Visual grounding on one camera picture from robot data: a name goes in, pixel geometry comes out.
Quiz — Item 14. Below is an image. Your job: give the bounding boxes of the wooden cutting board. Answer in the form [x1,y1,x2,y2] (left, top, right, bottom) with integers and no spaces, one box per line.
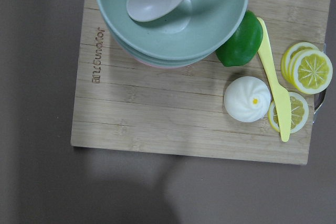
[70,0,318,165]

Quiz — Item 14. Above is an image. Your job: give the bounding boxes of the white garlic bulb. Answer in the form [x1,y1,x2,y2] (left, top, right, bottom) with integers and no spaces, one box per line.
[223,76,271,122]

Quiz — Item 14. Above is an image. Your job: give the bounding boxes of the green lime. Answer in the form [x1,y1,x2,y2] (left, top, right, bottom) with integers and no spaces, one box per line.
[215,10,263,67]

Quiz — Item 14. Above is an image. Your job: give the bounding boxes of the stacked green bowls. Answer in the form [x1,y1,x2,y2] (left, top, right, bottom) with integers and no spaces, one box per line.
[97,0,248,65]

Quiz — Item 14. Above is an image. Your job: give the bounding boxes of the yellow plastic knife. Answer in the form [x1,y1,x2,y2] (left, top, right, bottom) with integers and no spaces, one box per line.
[257,17,291,142]

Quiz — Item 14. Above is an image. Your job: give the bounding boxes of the lemon half slice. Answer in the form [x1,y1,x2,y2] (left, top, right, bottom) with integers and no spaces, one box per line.
[267,92,309,134]

